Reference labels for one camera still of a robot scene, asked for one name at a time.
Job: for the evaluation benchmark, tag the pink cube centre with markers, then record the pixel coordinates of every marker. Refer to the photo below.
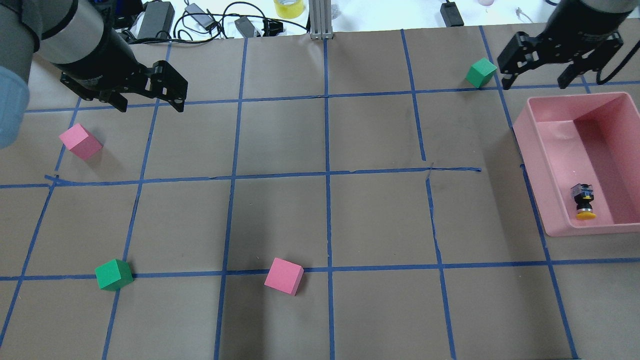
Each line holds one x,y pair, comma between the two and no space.
284,276

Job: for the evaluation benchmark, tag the green cube near left arm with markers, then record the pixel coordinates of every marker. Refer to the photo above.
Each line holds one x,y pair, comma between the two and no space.
113,275

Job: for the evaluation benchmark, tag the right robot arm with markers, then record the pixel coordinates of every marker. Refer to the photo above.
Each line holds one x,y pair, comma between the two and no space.
599,16

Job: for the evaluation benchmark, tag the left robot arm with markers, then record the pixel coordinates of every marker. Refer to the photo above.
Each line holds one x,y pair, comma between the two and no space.
59,31

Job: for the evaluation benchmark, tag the yellow tape roll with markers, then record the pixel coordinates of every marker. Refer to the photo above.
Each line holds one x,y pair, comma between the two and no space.
289,9

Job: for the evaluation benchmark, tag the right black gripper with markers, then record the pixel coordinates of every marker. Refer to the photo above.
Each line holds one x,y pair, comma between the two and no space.
575,34

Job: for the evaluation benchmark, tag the pink cube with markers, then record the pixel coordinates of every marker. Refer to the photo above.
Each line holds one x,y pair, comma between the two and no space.
284,276
82,143

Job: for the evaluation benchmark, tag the pink plastic bin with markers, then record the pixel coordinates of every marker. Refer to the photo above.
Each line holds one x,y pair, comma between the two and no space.
593,139

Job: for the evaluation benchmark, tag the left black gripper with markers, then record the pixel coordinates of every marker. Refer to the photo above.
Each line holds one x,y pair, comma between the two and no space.
104,59

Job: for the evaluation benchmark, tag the black power adapter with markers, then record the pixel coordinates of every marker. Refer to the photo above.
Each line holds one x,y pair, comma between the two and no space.
451,14

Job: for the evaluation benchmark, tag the black power brick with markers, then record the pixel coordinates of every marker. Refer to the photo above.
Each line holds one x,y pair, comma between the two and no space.
157,20

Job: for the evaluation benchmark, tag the aluminium frame post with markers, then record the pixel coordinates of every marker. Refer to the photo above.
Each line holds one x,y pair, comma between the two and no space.
320,17

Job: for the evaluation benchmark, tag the green cube near bin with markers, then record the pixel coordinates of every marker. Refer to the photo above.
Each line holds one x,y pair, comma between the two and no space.
480,72

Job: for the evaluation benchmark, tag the pink cube far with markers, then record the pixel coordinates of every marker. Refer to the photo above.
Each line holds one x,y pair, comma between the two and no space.
82,143

